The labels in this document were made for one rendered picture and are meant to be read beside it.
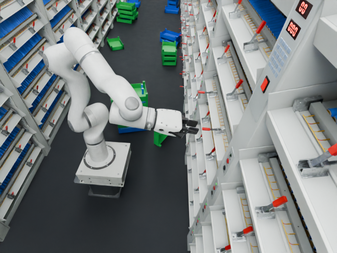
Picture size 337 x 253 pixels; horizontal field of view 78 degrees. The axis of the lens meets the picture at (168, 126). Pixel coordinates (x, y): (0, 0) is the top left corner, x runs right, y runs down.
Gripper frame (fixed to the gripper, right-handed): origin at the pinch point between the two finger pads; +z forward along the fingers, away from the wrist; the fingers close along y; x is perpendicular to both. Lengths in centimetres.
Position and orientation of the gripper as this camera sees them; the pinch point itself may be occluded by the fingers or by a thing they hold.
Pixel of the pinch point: (192, 127)
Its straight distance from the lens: 81.9
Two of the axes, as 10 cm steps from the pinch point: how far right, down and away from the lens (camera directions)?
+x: -2.6, 6.6, 7.1
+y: 0.1, -7.3, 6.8
